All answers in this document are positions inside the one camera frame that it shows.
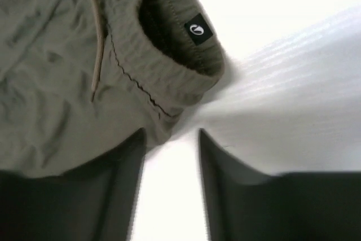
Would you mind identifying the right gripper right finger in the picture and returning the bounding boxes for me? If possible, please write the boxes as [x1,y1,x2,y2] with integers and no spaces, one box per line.
[199,130,360,241]

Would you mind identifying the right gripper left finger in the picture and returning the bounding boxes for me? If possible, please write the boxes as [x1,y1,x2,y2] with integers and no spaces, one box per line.
[1,129,146,241]

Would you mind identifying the olive green shorts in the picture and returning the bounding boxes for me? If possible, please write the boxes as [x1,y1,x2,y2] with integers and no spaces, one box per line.
[1,0,224,178]

